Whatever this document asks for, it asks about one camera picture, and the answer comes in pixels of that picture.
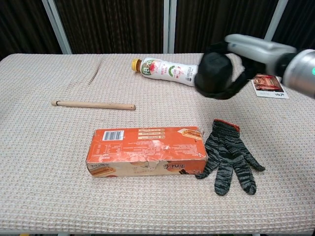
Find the wooden stick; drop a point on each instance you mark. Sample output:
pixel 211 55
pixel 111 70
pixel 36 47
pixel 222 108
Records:
pixel 93 105

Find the grey black knit glove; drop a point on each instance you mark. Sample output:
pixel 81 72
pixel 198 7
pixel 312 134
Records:
pixel 226 152

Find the white label drink bottle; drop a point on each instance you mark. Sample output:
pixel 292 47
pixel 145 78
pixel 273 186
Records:
pixel 169 71

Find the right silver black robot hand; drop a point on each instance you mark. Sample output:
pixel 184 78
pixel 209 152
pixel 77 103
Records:
pixel 256 49

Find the dark brown pleated curtain panel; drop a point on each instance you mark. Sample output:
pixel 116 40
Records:
pixel 22 24
pixel 113 24
pixel 216 19
pixel 300 14

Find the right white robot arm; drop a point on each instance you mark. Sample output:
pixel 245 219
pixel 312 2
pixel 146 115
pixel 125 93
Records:
pixel 302 71

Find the orange cardboard box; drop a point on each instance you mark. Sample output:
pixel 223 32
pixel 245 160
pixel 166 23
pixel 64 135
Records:
pixel 147 145

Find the white bordered photo card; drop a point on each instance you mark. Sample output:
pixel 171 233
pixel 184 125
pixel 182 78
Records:
pixel 268 86

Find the black round lid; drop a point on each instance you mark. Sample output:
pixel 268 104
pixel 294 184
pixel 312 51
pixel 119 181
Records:
pixel 209 87

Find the black dome-shaped object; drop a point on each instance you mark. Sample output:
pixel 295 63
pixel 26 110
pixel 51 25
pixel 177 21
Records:
pixel 215 67

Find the grey aluminium partition post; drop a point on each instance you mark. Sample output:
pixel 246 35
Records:
pixel 169 24
pixel 57 27
pixel 276 17

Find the beige waffle table cloth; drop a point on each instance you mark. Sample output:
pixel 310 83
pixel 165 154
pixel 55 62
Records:
pixel 73 147

